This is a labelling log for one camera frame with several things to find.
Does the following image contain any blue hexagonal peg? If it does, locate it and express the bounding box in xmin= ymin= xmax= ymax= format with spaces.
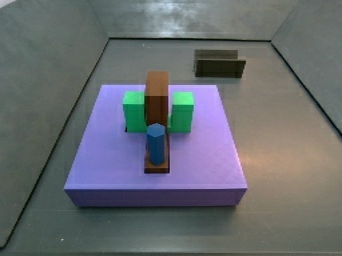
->
xmin=147 ymin=123 xmax=166 ymax=165

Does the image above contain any brown upright block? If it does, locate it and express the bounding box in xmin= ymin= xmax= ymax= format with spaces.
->
xmin=145 ymin=71 xmax=170 ymax=174

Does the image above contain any green block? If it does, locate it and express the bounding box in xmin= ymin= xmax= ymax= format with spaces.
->
xmin=122 ymin=91 xmax=195 ymax=133

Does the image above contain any black angled holder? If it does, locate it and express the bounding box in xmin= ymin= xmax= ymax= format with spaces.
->
xmin=194 ymin=49 xmax=246 ymax=78

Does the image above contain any purple board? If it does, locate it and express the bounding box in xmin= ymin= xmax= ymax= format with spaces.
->
xmin=65 ymin=85 xmax=248 ymax=207

